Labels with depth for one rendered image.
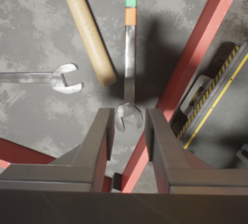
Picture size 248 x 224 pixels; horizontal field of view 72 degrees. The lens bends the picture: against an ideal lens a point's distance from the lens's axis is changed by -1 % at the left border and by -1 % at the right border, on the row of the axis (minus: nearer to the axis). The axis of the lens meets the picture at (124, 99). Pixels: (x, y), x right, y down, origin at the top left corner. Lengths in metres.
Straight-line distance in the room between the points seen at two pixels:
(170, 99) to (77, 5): 0.15
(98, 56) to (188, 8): 0.13
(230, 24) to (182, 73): 1.10
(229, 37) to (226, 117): 0.53
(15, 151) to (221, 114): 0.90
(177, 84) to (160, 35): 0.07
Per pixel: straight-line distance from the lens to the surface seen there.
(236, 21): 1.33
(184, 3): 0.26
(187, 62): 0.22
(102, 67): 0.22
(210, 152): 1.09
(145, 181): 1.55
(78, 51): 0.25
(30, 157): 0.32
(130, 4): 0.24
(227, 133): 1.06
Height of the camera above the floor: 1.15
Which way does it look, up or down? 73 degrees down
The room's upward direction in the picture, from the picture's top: 174 degrees counter-clockwise
